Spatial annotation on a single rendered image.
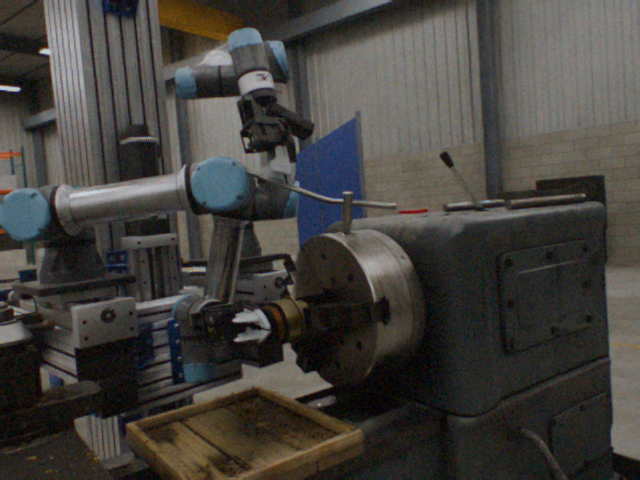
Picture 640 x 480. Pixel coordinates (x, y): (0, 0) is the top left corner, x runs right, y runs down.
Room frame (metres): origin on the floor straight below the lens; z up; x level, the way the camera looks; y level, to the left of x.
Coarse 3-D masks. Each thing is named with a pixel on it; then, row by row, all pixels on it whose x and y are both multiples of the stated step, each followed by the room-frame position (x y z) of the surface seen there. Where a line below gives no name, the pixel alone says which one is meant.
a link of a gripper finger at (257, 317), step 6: (246, 312) 1.03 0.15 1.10; (252, 312) 1.01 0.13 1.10; (258, 312) 1.01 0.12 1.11; (234, 318) 1.00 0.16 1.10; (240, 318) 0.99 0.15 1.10; (246, 318) 0.99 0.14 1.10; (252, 318) 0.99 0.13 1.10; (258, 318) 0.99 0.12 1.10; (264, 318) 0.99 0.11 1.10; (258, 324) 1.00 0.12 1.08; (264, 324) 0.98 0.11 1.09
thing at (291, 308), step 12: (288, 300) 1.04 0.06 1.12; (300, 300) 1.07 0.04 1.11; (264, 312) 1.01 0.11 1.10; (276, 312) 1.00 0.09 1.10; (288, 312) 1.01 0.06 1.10; (300, 312) 1.02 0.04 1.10; (276, 324) 0.99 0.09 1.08; (288, 324) 1.00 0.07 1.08; (300, 324) 1.02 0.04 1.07; (276, 336) 0.99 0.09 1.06; (288, 336) 1.01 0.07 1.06; (300, 336) 1.03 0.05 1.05
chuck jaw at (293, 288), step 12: (300, 252) 1.15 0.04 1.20; (288, 264) 1.14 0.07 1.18; (300, 264) 1.13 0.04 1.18; (288, 276) 1.10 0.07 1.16; (300, 276) 1.11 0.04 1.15; (312, 276) 1.12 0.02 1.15; (288, 288) 1.07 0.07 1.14; (300, 288) 1.09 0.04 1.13; (312, 288) 1.10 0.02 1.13; (324, 288) 1.11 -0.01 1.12; (312, 300) 1.12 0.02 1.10
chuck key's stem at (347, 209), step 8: (344, 192) 1.09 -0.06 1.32; (352, 192) 1.10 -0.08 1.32; (344, 200) 1.09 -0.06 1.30; (352, 200) 1.09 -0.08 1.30; (344, 208) 1.09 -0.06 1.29; (352, 208) 1.09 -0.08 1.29; (344, 216) 1.09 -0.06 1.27; (352, 216) 1.10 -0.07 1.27; (344, 224) 1.10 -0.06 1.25; (344, 232) 1.10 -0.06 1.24
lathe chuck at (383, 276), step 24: (312, 240) 1.13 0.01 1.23; (336, 240) 1.06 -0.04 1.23; (360, 240) 1.07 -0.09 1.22; (312, 264) 1.14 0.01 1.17; (336, 264) 1.07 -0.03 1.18; (360, 264) 1.01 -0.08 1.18; (384, 264) 1.03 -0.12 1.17; (336, 288) 1.07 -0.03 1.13; (360, 288) 1.01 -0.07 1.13; (384, 288) 1.00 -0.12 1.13; (408, 288) 1.03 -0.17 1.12; (408, 312) 1.02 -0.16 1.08; (336, 336) 1.08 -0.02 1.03; (360, 336) 1.02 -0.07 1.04; (384, 336) 0.99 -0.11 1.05; (408, 336) 1.03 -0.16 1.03; (336, 360) 1.09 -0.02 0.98; (360, 360) 1.03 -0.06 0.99; (384, 360) 1.02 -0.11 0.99; (336, 384) 1.09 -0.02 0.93
